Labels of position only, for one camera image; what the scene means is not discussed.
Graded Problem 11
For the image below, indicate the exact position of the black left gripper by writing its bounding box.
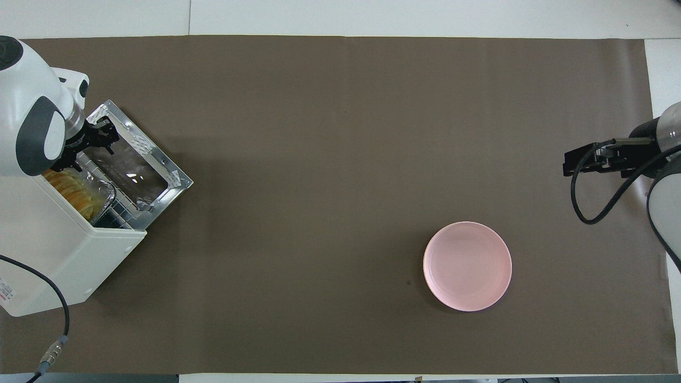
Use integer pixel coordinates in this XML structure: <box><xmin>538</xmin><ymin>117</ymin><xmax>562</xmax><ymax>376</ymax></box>
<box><xmin>52</xmin><ymin>118</ymin><xmax>121</xmax><ymax>174</ymax></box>

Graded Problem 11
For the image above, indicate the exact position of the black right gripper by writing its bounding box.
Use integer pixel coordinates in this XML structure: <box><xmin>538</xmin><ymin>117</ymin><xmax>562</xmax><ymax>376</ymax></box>
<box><xmin>563</xmin><ymin>143</ymin><xmax>663</xmax><ymax>179</ymax></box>

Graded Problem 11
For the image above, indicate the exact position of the sliced golden bread loaf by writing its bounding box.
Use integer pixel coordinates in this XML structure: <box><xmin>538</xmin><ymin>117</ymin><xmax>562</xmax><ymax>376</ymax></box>
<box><xmin>43</xmin><ymin>169</ymin><xmax>102</xmax><ymax>220</ymax></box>

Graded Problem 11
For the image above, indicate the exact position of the aluminium foil tray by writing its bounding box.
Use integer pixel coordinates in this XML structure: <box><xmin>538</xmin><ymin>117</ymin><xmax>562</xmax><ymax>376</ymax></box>
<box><xmin>43</xmin><ymin>169</ymin><xmax>118</xmax><ymax>224</ymax></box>

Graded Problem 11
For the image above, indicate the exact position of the metal oven rack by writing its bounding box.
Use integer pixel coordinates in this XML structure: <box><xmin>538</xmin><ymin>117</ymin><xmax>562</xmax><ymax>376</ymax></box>
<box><xmin>80</xmin><ymin>154</ymin><xmax>147</xmax><ymax>230</ymax></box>

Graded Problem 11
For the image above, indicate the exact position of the glass oven door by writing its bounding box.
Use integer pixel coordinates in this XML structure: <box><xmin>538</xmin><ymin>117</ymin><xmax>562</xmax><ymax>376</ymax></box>
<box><xmin>69</xmin><ymin>100</ymin><xmax>194</xmax><ymax>213</ymax></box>

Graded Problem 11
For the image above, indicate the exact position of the cream toaster oven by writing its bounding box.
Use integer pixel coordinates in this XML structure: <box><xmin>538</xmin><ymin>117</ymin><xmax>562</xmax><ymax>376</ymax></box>
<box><xmin>0</xmin><ymin>100</ymin><xmax>194</xmax><ymax>318</ymax></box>

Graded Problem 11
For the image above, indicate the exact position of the pink round plate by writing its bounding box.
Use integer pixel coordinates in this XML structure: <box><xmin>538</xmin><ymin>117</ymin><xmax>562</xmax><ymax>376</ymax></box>
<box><xmin>423</xmin><ymin>221</ymin><xmax>513</xmax><ymax>312</ymax></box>

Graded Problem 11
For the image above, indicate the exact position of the brown table mat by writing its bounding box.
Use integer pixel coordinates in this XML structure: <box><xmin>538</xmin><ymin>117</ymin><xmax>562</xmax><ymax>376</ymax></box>
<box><xmin>0</xmin><ymin>36</ymin><xmax>679</xmax><ymax>374</ymax></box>

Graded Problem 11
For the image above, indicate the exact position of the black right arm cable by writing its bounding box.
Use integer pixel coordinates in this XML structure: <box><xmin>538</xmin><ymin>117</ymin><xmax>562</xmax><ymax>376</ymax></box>
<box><xmin>570</xmin><ymin>137</ymin><xmax>681</xmax><ymax>225</ymax></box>

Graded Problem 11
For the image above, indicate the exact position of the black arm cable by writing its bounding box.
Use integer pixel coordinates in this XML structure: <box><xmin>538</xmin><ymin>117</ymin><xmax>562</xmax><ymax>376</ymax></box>
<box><xmin>0</xmin><ymin>254</ymin><xmax>71</xmax><ymax>383</ymax></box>
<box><xmin>570</xmin><ymin>137</ymin><xmax>681</xmax><ymax>225</ymax></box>

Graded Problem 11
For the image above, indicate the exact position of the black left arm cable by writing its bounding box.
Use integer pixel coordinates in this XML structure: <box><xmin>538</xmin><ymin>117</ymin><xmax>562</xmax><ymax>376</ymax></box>
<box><xmin>0</xmin><ymin>254</ymin><xmax>71</xmax><ymax>383</ymax></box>

